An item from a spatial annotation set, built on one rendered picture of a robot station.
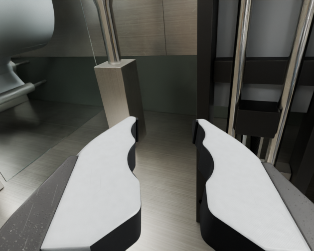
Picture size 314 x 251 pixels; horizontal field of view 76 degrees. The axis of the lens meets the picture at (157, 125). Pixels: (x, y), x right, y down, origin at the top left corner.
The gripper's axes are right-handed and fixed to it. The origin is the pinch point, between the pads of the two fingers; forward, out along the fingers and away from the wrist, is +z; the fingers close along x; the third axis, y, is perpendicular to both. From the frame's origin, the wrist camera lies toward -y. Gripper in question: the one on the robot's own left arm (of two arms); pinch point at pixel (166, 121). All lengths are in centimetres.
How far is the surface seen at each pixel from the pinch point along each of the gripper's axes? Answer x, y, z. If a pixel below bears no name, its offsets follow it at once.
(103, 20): -14.3, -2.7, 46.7
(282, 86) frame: 14.9, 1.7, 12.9
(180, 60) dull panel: 8, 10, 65
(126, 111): -8.7, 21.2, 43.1
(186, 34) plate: 9, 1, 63
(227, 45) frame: 8.5, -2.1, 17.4
